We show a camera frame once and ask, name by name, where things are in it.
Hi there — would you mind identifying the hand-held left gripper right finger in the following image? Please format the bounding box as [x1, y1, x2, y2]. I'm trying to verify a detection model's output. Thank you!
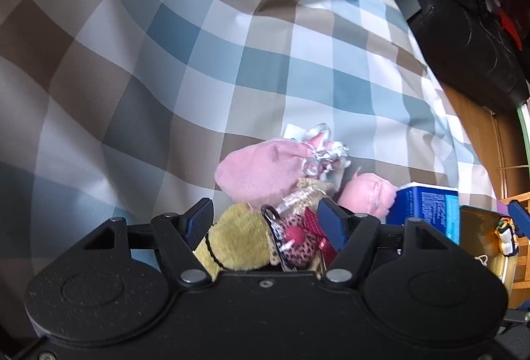
[318, 198, 473, 287]

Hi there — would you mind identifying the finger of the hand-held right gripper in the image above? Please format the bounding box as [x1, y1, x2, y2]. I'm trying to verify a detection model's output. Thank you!
[508, 199, 530, 240]

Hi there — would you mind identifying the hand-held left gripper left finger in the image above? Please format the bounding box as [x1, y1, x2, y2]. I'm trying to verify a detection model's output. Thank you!
[58, 198, 214, 287]

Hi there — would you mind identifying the penguin keychain toy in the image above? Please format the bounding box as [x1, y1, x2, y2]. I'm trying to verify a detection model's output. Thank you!
[473, 217, 521, 266]

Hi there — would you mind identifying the leopard print keychain pouch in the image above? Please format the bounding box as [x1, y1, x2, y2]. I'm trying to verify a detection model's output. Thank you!
[261, 205, 338, 273]

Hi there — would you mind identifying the beige lace sachet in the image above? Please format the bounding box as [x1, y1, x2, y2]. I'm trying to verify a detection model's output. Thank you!
[277, 177, 338, 218]

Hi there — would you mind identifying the yellow plush toy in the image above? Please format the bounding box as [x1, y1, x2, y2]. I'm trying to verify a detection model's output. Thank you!
[194, 202, 283, 279]

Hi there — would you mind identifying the gold metal tin tray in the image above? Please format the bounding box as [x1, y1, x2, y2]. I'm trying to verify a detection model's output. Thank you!
[459, 205, 523, 294]

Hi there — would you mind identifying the pink plush toy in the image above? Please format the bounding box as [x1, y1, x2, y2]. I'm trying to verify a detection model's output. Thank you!
[337, 166, 399, 220]

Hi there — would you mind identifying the wooden chair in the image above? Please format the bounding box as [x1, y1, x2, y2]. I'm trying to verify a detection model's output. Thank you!
[499, 191, 530, 220]

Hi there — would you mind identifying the glass coffee table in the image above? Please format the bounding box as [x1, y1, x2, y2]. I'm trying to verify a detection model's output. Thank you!
[514, 101, 530, 172]

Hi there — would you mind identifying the blue tissue pack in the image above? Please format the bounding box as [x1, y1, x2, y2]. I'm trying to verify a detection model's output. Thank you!
[393, 183, 461, 247]

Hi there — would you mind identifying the black leather sofa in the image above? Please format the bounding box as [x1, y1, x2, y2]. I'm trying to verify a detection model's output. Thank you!
[403, 0, 530, 114]

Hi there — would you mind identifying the checkered blue beige tablecloth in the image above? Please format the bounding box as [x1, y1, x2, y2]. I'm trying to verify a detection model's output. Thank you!
[0, 0, 500, 344]

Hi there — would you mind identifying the red cushion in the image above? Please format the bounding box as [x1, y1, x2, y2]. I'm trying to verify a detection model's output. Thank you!
[497, 6, 523, 51]

